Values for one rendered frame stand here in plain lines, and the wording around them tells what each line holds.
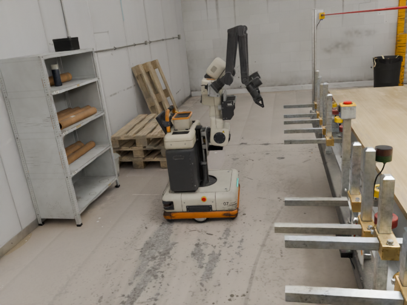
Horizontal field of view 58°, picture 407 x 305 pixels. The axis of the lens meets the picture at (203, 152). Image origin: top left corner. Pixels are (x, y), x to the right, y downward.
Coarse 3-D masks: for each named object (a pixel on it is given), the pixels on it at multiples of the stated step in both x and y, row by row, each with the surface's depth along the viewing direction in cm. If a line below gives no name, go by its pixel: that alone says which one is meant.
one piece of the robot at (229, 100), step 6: (228, 96) 325; (234, 96) 323; (222, 102) 304; (228, 102) 304; (234, 102) 303; (222, 108) 306; (228, 108) 305; (234, 108) 330; (222, 114) 308; (228, 114) 307
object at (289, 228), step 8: (280, 224) 148; (288, 224) 148; (296, 224) 147; (304, 224) 147; (312, 224) 146; (320, 224) 145; (328, 224) 145; (336, 224) 144; (344, 224) 144; (280, 232) 147; (288, 232) 147; (296, 232) 146; (304, 232) 145; (312, 232) 145; (320, 232) 144; (328, 232) 143; (336, 232) 143; (344, 232) 142; (352, 232) 141; (360, 232) 141
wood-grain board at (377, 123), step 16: (336, 96) 347; (352, 96) 341; (368, 96) 334; (384, 96) 328; (400, 96) 322; (368, 112) 283; (384, 112) 278; (400, 112) 274; (352, 128) 247; (368, 128) 244; (384, 128) 240; (400, 128) 237; (368, 144) 215; (384, 144) 213; (400, 144) 210; (400, 160) 188; (400, 176) 170; (400, 192) 155; (400, 208) 147
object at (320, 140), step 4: (284, 140) 262; (288, 140) 262; (292, 140) 261; (296, 140) 261; (300, 140) 260; (304, 140) 260; (308, 140) 259; (312, 140) 258; (316, 140) 258; (320, 140) 257; (324, 140) 257; (336, 140) 255; (340, 140) 254; (284, 144) 263; (288, 144) 263
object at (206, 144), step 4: (208, 128) 340; (204, 132) 322; (208, 132) 340; (208, 136) 337; (204, 140) 329; (208, 140) 335; (228, 140) 321; (204, 144) 326; (208, 144) 334; (204, 148) 327; (208, 148) 327; (212, 148) 327; (216, 148) 325; (220, 148) 325; (208, 152) 331
